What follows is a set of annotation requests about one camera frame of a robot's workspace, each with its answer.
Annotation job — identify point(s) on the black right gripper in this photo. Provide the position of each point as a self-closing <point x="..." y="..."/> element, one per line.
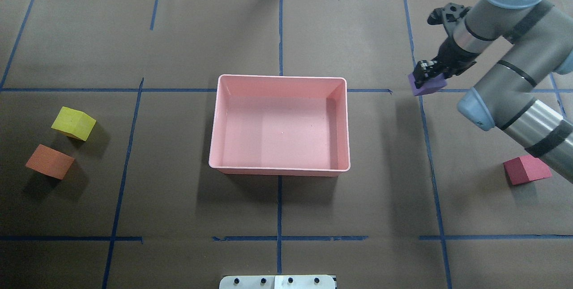
<point x="453" y="55"/>

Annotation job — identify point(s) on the purple foam block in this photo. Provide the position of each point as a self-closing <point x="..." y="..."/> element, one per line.
<point x="429" y="87"/>

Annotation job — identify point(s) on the yellow foam block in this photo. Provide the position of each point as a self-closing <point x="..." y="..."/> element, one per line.
<point x="73" y="123"/>

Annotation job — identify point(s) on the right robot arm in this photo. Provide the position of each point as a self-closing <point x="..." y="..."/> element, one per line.
<point x="502" y="98"/>

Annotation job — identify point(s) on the pink plastic bin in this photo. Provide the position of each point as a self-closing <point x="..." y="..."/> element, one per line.
<point x="281" y="125"/>

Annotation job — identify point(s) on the red foam block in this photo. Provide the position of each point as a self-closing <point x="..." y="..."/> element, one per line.
<point x="526" y="169"/>

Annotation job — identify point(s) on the orange foam block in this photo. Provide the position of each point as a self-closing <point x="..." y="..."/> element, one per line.
<point x="50" y="162"/>

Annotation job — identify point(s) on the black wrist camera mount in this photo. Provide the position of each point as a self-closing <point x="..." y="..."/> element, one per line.
<point x="448" y="16"/>

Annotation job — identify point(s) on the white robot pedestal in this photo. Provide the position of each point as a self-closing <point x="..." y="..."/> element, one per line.
<point x="313" y="281"/>

